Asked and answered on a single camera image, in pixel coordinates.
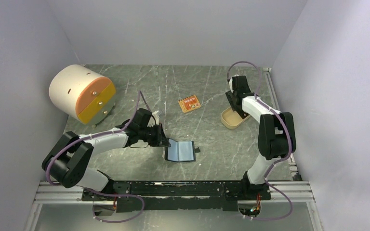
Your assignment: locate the round cabinet with coloured drawers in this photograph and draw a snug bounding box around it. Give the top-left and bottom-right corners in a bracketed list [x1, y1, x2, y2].
[49, 64, 117, 127]

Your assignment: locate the aluminium frame rail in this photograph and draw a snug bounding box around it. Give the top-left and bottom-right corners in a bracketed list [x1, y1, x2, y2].
[26, 76, 322, 231]

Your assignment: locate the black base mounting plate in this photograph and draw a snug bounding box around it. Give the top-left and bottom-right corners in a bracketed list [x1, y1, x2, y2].
[81, 180, 271, 212]

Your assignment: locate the beige oval tray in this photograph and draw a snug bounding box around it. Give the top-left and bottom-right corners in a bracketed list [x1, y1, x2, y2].
[220, 107, 251, 129]

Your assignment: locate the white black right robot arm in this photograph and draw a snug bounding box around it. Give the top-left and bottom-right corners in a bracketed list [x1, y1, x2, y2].
[221, 76, 296, 199]

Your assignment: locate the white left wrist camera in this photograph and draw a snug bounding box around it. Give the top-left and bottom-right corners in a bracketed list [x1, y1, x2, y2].
[152, 110, 162, 124]

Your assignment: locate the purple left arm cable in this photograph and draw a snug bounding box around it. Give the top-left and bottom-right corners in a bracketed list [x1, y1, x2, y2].
[45, 90, 152, 224]

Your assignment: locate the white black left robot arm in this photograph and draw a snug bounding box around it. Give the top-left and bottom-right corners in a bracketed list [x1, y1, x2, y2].
[41, 108, 170, 200]

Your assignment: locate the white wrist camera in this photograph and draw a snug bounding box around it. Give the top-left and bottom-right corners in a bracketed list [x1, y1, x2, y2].
[152, 110, 162, 124]
[228, 76, 234, 92]

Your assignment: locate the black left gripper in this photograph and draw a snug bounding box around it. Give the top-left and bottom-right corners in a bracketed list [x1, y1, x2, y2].
[139, 122, 171, 147]

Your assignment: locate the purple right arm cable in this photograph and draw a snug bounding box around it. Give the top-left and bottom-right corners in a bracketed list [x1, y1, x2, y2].
[226, 61, 294, 221]

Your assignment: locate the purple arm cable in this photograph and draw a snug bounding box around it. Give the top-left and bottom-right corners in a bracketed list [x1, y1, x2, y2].
[226, 61, 294, 221]
[45, 90, 152, 224]

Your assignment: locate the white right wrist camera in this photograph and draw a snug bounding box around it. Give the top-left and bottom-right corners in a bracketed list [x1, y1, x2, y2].
[228, 76, 234, 92]

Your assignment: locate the black leather card holder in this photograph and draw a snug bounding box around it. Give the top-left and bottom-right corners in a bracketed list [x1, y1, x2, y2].
[164, 139, 200, 163]

